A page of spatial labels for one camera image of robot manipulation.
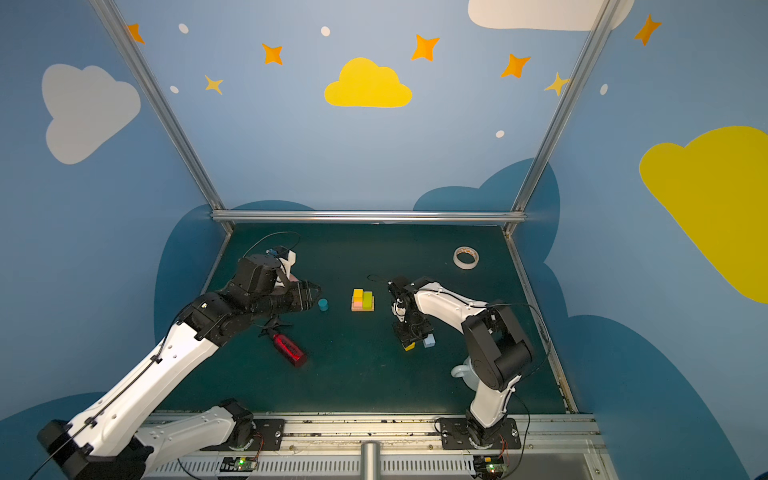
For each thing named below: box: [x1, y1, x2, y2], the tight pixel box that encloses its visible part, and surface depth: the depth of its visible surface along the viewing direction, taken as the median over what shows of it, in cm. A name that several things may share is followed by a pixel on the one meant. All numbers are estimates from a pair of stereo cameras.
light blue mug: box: [450, 356, 480, 391], surface depth 82 cm
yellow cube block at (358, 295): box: [353, 288, 365, 303], surface depth 98 cm
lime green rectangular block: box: [363, 291, 373, 310], surface depth 100 cm
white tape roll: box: [453, 246, 480, 270], surface depth 113 cm
